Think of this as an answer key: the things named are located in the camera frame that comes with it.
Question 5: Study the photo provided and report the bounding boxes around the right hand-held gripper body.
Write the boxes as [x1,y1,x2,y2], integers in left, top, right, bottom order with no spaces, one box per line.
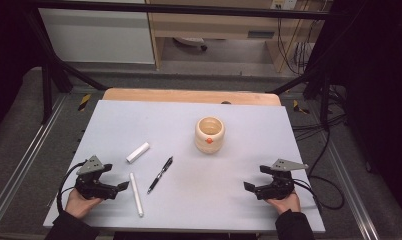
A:
[254,158,309,201]

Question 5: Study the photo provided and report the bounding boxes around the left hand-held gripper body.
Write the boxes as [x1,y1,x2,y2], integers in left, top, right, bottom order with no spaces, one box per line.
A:
[75,155,119,201]

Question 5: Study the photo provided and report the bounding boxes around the black pen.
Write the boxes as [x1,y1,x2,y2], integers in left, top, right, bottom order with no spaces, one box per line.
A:
[146,155,174,196]

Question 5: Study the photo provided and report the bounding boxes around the cream ringed pen holder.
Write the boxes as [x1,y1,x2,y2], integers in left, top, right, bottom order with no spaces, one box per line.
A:
[194,115,226,155]

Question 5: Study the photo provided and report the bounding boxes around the person's right hand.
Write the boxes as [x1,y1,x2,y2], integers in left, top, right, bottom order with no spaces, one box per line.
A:
[265,191,302,215]

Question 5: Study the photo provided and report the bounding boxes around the person's left hand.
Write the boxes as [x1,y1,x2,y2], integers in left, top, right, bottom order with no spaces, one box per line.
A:
[64,188,104,220]

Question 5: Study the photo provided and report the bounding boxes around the long white pen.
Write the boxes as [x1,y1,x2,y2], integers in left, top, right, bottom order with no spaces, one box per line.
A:
[128,171,145,219]

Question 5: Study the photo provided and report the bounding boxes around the short white block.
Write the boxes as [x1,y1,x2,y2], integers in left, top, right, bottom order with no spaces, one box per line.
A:
[125,141,151,165]

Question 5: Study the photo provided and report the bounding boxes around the yellow black striped tape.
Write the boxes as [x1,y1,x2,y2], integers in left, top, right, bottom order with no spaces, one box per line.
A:
[77,93,92,113]
[292,99,311,115]

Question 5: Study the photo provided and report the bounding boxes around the wooden table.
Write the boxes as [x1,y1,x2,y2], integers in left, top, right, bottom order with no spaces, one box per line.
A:
[102,87,283,107]

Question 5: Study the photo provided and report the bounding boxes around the white cabinet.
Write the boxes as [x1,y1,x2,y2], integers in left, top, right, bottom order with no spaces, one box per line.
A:
[38,7,156,65]

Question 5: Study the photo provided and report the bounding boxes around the black curtain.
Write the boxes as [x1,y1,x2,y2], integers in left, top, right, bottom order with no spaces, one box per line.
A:
[305,0,402,228]
[0,0,45,138]

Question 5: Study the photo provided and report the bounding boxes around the white chair base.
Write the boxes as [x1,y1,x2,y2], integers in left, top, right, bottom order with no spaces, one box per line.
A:
[173,36,209,52]

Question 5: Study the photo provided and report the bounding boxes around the wooden shelf unit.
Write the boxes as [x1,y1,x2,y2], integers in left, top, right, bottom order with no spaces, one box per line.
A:
[144,0,327,74]

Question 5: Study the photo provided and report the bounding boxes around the white power strip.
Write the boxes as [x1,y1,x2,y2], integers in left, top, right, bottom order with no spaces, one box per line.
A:
[269,0,299,11]

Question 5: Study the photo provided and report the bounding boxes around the left hand-held gripper cable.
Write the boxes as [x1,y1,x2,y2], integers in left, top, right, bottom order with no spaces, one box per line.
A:
[56,161,87,215]

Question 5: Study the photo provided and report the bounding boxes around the hand-held gripper cable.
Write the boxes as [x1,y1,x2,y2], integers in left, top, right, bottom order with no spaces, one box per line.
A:
[292,174,346,212]
[56,161,87,215]

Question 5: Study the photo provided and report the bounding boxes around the right hand-held gripper cable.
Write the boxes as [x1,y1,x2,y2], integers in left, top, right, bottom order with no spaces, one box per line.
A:
[292,174,346,212]

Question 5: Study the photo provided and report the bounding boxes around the black floor cables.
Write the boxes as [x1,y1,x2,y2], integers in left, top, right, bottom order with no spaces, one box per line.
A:
[290,84,349,178]

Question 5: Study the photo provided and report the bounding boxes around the aluminium rail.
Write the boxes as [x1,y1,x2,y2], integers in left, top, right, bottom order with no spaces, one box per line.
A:
[324,141,381,240]
[0,94,69,228]

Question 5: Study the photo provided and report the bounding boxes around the black hanging cables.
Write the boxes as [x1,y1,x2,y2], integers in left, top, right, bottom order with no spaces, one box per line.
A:
[276,17,318,77]

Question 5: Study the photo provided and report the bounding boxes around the black metal frame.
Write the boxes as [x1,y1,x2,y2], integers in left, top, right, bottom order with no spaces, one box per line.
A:
[23,0,335,131]

